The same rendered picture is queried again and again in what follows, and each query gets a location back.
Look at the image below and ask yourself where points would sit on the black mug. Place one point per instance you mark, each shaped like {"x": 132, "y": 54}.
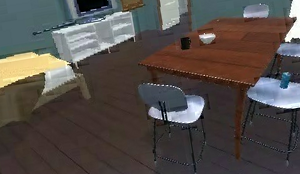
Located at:
{"x": 185, "y": 43}

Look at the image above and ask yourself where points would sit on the white shelf cabinet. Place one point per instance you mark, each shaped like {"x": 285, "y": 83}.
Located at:
{"x": 95, "y": 36}

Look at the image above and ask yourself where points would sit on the white bowl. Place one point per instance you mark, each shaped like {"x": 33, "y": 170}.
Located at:
{"x": 207, "y": 38}

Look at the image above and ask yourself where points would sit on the brown wooden dining table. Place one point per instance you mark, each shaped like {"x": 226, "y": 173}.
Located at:
{"x": 220, "y": 53}

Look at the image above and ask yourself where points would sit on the round yellow wooden table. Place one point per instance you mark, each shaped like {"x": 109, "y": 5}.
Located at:
{"x": 10, "y": 73}

